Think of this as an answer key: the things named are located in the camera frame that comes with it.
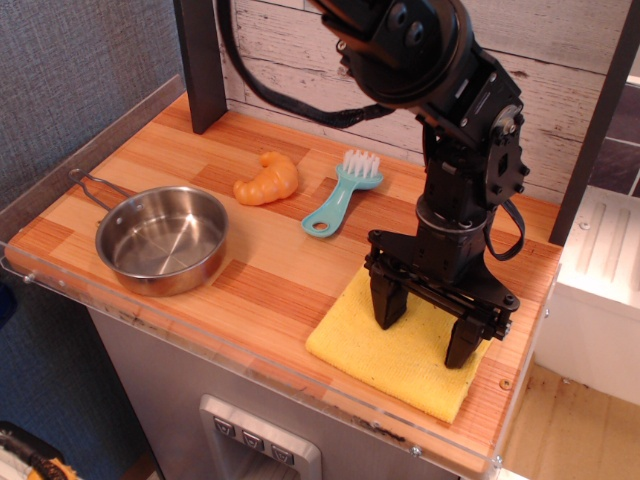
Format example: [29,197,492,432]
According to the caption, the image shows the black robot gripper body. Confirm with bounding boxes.
[365,212,519,340]

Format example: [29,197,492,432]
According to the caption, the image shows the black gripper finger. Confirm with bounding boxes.
[370,273,408,330]
[445,317,493,369]

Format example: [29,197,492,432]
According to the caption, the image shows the yellow cloth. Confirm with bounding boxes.
[306,268,490,424]

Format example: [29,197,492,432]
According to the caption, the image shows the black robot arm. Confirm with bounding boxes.
[317,1,529,369]

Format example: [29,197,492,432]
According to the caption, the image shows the teal dish brush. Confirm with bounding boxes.
[301,150,383,238]

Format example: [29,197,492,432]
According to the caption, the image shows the orange plastic croissant toy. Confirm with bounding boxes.
[233,151,299,206]

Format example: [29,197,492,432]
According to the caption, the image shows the silver dispenser button panel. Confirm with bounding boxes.
[199,394,323,479]

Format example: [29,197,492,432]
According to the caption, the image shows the stainless steel pan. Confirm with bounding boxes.
[68,169,229,297]

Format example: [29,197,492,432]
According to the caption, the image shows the grey toy kitchen cabinet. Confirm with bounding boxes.
[90,310,453,479]

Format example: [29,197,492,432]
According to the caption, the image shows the clear acrylic edge guard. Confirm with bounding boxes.
[4,234,561,479]

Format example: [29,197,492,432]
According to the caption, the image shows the orange object bottom left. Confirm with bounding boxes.
[26,458,78,480]

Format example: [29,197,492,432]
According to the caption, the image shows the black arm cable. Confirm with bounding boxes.
[215,0,396,130]

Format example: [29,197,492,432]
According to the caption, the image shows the dark right shelf post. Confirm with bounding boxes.
[549,0,639,246]

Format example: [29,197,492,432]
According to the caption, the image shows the dark shelf post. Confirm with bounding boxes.
[549,0,639,246]
[173,0,227,134]

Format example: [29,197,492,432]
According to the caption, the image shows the dark left shelf post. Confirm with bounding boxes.
[173,0,227,134]

